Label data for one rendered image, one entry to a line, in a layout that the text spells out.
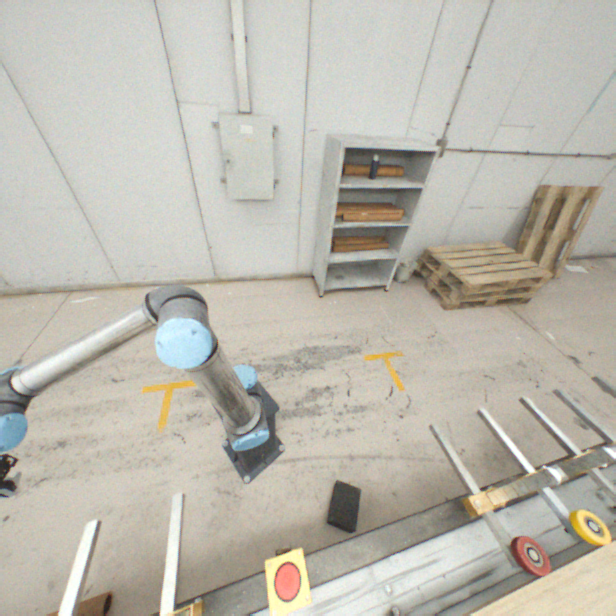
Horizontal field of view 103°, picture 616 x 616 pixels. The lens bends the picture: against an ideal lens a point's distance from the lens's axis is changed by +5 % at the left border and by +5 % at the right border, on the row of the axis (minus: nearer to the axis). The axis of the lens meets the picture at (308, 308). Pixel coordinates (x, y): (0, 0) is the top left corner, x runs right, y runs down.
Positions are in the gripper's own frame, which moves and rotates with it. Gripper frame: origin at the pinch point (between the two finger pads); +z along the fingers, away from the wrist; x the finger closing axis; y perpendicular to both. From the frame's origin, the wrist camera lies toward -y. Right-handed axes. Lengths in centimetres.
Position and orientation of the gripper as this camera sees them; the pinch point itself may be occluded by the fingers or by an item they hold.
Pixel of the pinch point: (11, 495)
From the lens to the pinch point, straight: 136.3
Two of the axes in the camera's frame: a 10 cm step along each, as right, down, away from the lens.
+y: -2.8, -6.6, 6.9
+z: -0.7, 7.4, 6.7
